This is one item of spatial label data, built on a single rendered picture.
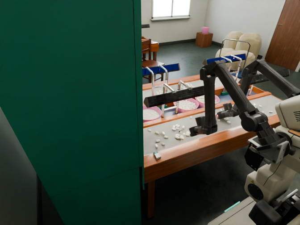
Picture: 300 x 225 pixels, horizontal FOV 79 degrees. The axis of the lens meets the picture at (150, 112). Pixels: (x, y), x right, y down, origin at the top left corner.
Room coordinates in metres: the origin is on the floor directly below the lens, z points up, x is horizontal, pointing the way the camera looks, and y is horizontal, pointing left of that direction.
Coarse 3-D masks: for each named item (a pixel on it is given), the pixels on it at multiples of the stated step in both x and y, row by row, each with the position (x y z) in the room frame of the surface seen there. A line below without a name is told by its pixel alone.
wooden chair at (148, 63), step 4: (148, 40) 3.97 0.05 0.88; (144, 44) 3.88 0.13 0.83; (148, 48) 3.99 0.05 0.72; (148, 60) 3.96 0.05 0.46; (152, 60) 3.96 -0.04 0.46; (144, 64) 3.70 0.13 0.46; (148, 64) 3.70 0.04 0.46; (152, 64) 3.70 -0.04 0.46; (156, 64) 3.71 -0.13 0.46; (160, 64) 3.71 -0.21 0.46; (164, 64) 3.75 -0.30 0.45; (144, 76) 3.60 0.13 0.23
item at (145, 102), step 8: (192, 88) 1.32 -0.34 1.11; (200, 88) 1.35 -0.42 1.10; (152, 96) 1.18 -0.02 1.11; (160, 96) 1.20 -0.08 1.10; (168, 96) 1.22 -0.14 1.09; (176, 96) 1.24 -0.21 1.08; (184, 96) 1.26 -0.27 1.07; (192, 96) 1.29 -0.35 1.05; (152, 104) 1.15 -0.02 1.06; (160, 104) 1.17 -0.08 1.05
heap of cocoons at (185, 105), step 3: (180, 102) 1.70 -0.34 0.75; (183, 102) 1.71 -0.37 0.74; (186, 102) 1.71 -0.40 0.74; (189, 102) 1.72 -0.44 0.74; (180, 105) 1.64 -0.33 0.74; (183, 105) 1.65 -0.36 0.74; (186, 105) 1.65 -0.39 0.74; (189, 105) 1.65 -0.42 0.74; (192, 105) 1.65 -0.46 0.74; (195, 105) 1.65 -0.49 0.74; (183, 108) 1.59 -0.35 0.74; (186, 108) 1.59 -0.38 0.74; (189, 108) 1.59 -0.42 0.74; (192, 108) 1.60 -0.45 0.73; (180, 111) 1.55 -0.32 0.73
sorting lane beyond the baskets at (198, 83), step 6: (216, 78) 2.38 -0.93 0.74; (234, 78) 2.39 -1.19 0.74; (192, 84) 2.17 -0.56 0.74; (198, 84) 2.17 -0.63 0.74; (222, 84) 2.18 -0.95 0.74; (150, 90) 2.00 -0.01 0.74; (156, 90) 2.00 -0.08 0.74; (168, 90) 2.00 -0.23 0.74; (174, 90) 2.00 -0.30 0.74; (144, 96) 1.84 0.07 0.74
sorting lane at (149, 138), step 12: (264, 108) 1.60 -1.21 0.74; (180, 120) 1.39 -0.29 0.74; (192, 120) 1.39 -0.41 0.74; (228, 120) 1.39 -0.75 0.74; (240, 120) 1.39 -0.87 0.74; (144, 132) 1.20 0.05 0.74; (168, 132) 1.21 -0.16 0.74; (216, 132) 1.21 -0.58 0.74; (144, 144) 1.06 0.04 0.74; (168, 144) 1.06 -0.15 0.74; (180, 144) 1.06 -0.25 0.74
